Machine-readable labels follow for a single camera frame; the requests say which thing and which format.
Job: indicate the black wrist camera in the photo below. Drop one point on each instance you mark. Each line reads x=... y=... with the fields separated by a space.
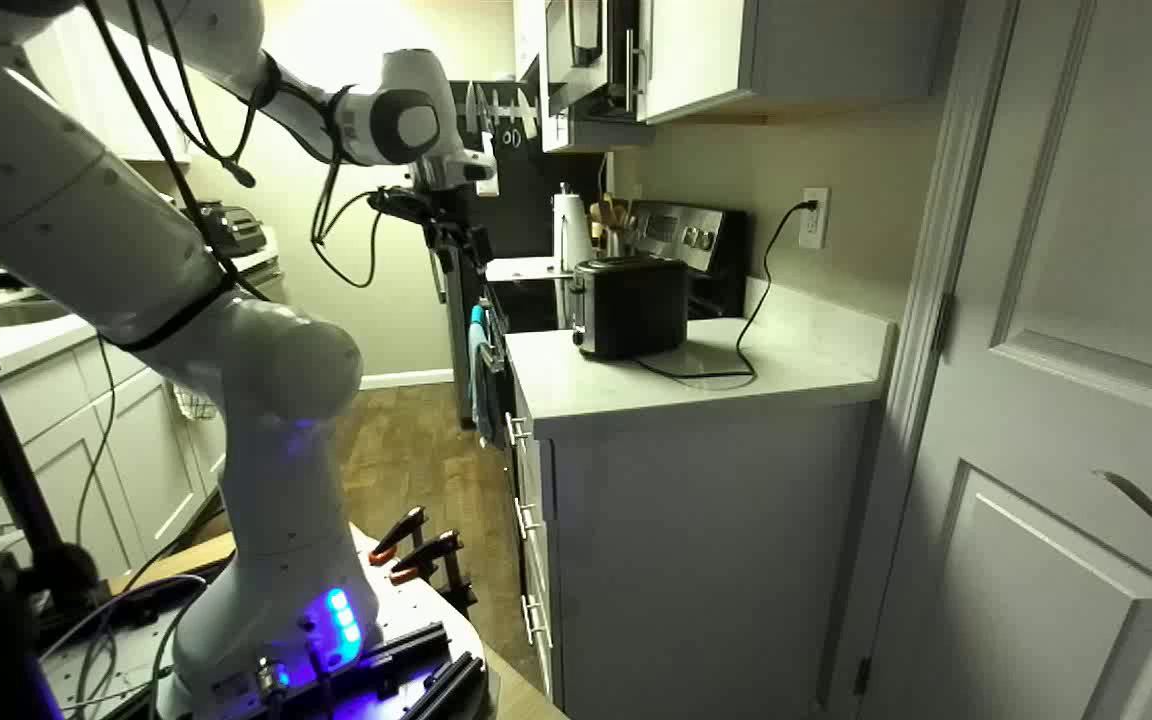
x=397 y=205

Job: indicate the white kitchen counter cabinet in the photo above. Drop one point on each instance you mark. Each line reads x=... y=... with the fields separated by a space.
x=137 y=454

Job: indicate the white drawer cabinet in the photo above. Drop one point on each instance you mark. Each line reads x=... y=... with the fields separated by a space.
x=709 y=533

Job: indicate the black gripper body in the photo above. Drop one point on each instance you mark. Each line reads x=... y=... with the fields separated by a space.
x=457 y=215

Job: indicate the white kettle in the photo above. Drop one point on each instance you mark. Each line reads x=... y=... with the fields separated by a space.
x=570 y=226

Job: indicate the white wall cabinet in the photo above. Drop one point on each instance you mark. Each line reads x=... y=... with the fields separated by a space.
x=789 y=44

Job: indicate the teal towel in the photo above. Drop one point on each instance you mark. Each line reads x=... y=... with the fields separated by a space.
x=479 y=334

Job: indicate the black and silver toaster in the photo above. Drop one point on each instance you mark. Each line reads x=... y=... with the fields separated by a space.
x=636 y=309

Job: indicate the white panel door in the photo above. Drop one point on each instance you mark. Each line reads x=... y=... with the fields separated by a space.
x=1070 y=200

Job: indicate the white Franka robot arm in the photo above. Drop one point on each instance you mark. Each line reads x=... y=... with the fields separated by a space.
x=59 y=200

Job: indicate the dark grey dish rack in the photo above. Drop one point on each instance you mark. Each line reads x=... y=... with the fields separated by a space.
x=233 y=230

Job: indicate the brown utensil holder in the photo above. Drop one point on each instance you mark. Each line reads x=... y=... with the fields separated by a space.
x=618 y=226

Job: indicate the black and steel stove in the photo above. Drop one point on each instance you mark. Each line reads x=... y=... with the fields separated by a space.
x=681 y=234

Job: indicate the white wall outlet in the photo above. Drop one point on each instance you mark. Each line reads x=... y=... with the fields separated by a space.
x=812 y=218

